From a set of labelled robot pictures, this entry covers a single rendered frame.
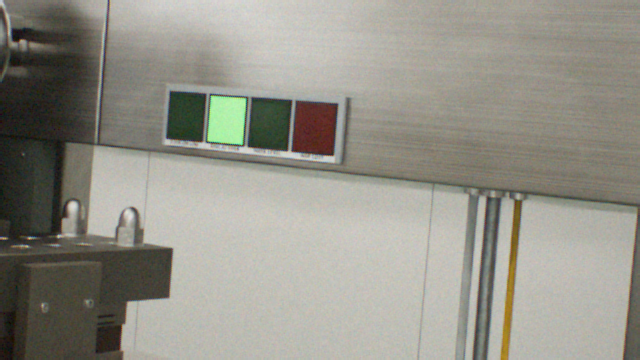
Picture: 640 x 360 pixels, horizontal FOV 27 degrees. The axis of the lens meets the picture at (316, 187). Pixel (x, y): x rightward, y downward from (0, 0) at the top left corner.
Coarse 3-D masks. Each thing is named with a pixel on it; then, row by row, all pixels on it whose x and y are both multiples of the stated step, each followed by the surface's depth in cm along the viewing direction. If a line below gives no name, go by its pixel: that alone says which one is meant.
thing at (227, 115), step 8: (216, 104) 146; (224, 104) 146; (232, 104) 145; (240, 104) 144; (216, 112) 146; (224, 112) 146; (232, 112) 145; (240, 112) 144; (216, 120) 146; (224, 120) 146; (232, 120) 145; (240, 120) 144; (216, 128) 146; (224, 128) 146; (232, 128) 145; (240, 128) 144; (208, 136) 147; (216, 136) 146; (224, 136) 146; (232, 136) 145; (240, 136) 144
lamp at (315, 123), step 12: (300, 108) 139; (312, 108) 139; (324, 108) 138; (300, 120) 139; (312, 120) 139; (324, 120) 138; (300, 132) 139; (312, 132) 139; (324, 132) 138; (300, 144) 139; (312, 144) 139; (324, 144) 138
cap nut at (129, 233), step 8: (128, 208) 154; (120, 216) 154; (128, 216) 153; (136, 216) 153; (120, 224) 153; (128, 224) 153; (136, 224) 153; (120, 232) 153; (128, 232) 153; (136, 232) 153; (120, 240) 153; (128, 240) 153; (136, 240) 153
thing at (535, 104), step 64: (64, 0) 162; (128, 0) 155; (192, 0) 149; (256, 0) 144; (320, 0) 139; (384, 0) 134; (448, 0) 130; (512, 0) 126; (576, 0) 122; (64, 64) 162; (128, 64) 155; (192, 64) 149; (256, 64) 144; (320, 64) 139; (384, 64) 134; (448, 64) 130; (512, 64) 126; (576, 64) 122; (0, 128) 169; (64, 128) 162; (128, 128) 155; (384, 128) 134; (448, 128) 130; (512, 128) 126; (576, 128) 122; (512, 192) 126; (576, 192) 122
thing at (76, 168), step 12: (60, 144) 185; (72, 144) 186; (84, 144) 188; (60, 156) 185; (72, 156) 186; (84, 156) 188; (60, 168) 185; (72, 168) 186; (84, 168) 188; (60, 180) 185; (72, 180) 186; (84, 180) 188; (60, 192) 185; (72, 192) 187; (84, 192) 188; (60, 204) 185; (84, 204) 189; (60, 216) 185; (636, 228) 135; (636, 240) 135; (636, 252) 135; (636, 264) 135; (636, 276) 135; (636, 288) 135; (636, 300) 135; (636, 312) 135; (636, 324) 135; (636, 336) 135; (624, 348) 136; (636, 348) 135
